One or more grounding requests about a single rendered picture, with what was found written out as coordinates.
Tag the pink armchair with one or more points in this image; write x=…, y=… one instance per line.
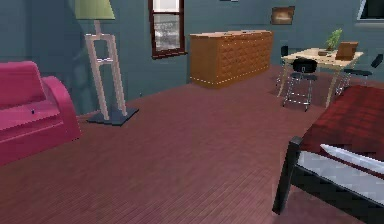
x=23, y=110

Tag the orange wooden chest of drawers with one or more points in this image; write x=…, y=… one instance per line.
x=230, y=58

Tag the dark red framed window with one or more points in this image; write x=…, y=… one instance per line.
x=167, y=30

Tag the green shade floor lamp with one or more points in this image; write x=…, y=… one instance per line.
x=106, y=63

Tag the black metal chair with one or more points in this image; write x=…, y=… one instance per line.
x=284, y=50
x=360, y=72
x=304, y=66

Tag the pale wooden table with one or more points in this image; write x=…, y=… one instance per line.
x=325, y=59

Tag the green house plant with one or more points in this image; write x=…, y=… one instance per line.
x=334, y=39

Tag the black bed with red blanket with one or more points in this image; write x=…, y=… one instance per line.
x=353, y=133

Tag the brown box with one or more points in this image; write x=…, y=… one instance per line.
x=346, y=50

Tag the white framed window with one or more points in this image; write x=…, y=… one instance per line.
x=371, y=10

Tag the dark framed wall picture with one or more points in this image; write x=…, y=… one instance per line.
x=228, y=0

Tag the brown framed wall picture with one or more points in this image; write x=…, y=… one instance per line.
x=282, y=15

